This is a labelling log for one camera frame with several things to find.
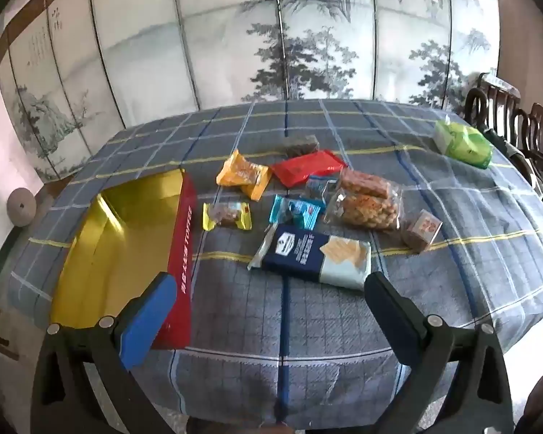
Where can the painted landscape folding screen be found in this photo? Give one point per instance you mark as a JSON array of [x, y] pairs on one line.
[[208, 54]]

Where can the round stone disc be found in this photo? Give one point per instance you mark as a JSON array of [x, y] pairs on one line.
[[21, 207]]

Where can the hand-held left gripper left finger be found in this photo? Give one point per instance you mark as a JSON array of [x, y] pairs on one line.
[[147, 321]]

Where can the dark wooden chair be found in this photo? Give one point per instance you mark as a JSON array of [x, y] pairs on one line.
[[493, 99], [540, 144]]

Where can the yellow-ended clear candy packet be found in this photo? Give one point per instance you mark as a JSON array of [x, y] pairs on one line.
[[226, 217]]

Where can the navy cracker packet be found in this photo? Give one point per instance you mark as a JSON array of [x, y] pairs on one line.
[[307, 253]]

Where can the small blue snack packet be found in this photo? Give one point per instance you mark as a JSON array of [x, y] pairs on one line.
[[320, 186]]

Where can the teal white snack packet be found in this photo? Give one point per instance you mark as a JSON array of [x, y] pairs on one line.
[[296, 211]]

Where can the green tissue pack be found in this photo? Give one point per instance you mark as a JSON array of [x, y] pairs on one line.
[[464, 144]]

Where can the orange snack packet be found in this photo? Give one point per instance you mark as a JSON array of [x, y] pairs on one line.
[[244, 174]]

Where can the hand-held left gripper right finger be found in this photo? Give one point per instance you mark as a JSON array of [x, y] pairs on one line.
[[389, 312]]

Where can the brown cake packet red label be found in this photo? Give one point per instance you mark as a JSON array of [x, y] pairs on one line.
[[421, 229]]

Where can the red snack packet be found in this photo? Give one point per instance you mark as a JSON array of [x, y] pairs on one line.
[[305, 166]]

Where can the dark brown snack block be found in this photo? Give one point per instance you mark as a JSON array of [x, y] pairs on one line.
[[302, 145]]

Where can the clear bag of fried snacks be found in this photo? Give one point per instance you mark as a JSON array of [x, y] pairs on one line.
[[366, 212]]

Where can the red tin box gold inside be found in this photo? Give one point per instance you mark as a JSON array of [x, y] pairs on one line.
[[117, 244]]

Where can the blue checked tablecloth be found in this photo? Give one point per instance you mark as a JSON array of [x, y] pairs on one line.
[[434, 280]]

